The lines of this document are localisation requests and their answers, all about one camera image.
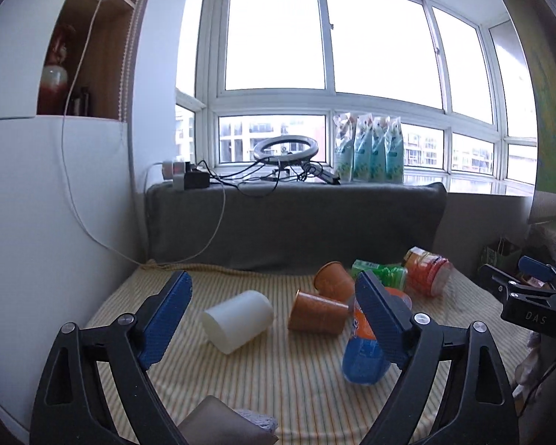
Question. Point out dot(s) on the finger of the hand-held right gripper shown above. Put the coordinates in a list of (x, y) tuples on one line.
[(536, 268), (509, 280)]

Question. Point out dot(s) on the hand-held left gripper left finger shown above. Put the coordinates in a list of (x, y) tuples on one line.
[(166, 322)]

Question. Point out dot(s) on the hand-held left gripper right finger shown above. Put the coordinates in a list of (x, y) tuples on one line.
[(381, 322)]

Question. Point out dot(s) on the orange paper cup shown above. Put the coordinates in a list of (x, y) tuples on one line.
[(317, 313), (334, 280)]

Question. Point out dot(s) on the white cup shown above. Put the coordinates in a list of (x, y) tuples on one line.
[(236, 322)]

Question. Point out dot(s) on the lace cover cloth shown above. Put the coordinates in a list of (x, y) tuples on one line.
[(553, 241)]

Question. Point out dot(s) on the orange soda bottle blue label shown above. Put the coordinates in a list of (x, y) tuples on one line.
[(361, 357)]

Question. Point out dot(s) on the green drink can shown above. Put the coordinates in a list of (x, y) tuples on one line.
[(384, 272)]

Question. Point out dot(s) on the orange plastic jar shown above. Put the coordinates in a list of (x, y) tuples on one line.
[(427, 271)]

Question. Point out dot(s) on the yellow striped cloth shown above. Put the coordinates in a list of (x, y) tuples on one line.
[(282, 380)]

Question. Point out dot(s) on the brown cushion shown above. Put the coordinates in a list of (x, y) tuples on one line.
[(222, 424)]

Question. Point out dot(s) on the grey blanket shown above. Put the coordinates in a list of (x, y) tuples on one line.
[(296, 222)]

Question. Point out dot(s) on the white lace fabric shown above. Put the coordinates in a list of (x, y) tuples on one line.
[(259, 419)]

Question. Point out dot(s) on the black power adapter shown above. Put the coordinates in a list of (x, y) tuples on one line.
[(195, 177)]

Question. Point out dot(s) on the black phone holder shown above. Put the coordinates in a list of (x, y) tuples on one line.
[(325, 174)]

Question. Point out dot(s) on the dark bottles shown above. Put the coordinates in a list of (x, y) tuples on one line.
[(80, 101)]

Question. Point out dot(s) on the red bottle on shelf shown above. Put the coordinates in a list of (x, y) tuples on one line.
[(55, 79)]

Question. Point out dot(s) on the wooden shelf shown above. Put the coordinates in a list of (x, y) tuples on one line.
[(106, 55)]

